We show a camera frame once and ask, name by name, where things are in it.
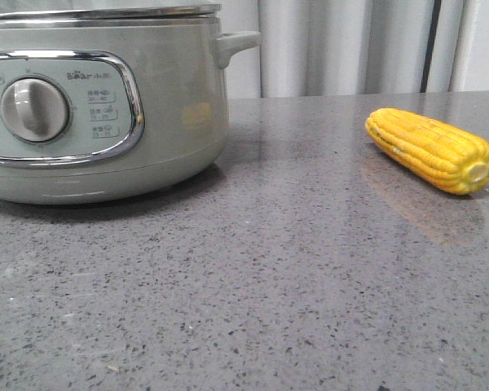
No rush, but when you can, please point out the light green electric cooking pot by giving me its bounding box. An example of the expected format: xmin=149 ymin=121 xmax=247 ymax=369
xmin=0 ymin=9 xmax=261 ymax=204

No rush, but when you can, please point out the black vertical cable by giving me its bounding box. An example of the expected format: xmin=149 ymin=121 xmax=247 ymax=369
xmin=420 ymin=0 xmax=443 ymax=94

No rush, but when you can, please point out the white pleated curtain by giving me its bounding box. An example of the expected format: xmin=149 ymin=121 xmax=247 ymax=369
xmin=220 ymin=1 xmax=489 ymax=98

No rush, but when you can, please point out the glass pot lid steel rim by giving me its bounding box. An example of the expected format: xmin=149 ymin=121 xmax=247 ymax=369
xmin=0 ymin=0 xmax=222 ymax=20

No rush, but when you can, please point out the yellow corn cob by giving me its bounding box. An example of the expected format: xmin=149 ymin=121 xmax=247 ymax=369
xmin=365 ymin=108 xmax=489 ymax=196

